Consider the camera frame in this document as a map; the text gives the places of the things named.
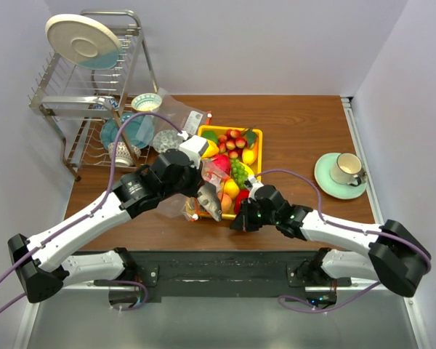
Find teal scalloped plate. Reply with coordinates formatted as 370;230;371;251
100;116;155;150

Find teal striped small bowl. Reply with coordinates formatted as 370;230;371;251
131;93;163;112

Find red bell pepper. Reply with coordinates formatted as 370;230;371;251
233;189;249;214

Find cream mug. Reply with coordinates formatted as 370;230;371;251
330;153;368;187

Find clear bag with label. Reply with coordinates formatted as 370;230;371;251
145;89;210;137

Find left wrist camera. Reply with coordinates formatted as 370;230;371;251
179;135;209;168

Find yellow plastic tray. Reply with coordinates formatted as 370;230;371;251
198;125;263;220

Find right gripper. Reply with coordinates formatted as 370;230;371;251
230;198;278;232

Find orange peach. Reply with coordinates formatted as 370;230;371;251
219;192;233;214

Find beige and teal plate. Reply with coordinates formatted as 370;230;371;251
45;14;123;70

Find purple cable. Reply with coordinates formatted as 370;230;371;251
254;169;432;316
0;112;190;324

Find orange zip top bag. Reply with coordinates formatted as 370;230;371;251
157;160;230;222

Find metal dish rack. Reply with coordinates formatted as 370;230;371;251
29;9;158;180

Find red dragon fruit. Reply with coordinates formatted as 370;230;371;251
211;154;231;175

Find green saucer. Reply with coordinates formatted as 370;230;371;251
314;153;368;200

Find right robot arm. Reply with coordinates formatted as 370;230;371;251
230;185;431;297

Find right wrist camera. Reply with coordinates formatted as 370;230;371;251
244;175;264;199

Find yellow bell pepper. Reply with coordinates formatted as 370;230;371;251
198;137;219;159

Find small yellow fruit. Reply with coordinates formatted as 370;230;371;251
223;179;241;200

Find grey toy fish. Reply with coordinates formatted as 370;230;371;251
197;182;222;222

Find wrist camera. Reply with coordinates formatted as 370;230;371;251
244;175;264;199
179;135;209;168

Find floral grey bowl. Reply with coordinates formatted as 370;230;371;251
152;129;184;153

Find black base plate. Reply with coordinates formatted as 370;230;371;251
49;249;390;305

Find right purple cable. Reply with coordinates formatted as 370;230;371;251
254;169;432;316

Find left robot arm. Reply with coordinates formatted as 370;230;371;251
8;149;203;303

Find green grapes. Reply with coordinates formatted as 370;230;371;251
230;159;252;186

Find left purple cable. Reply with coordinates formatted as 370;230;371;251
0;112;190;324

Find blue patterned bowl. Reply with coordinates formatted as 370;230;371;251
92;96;121;111

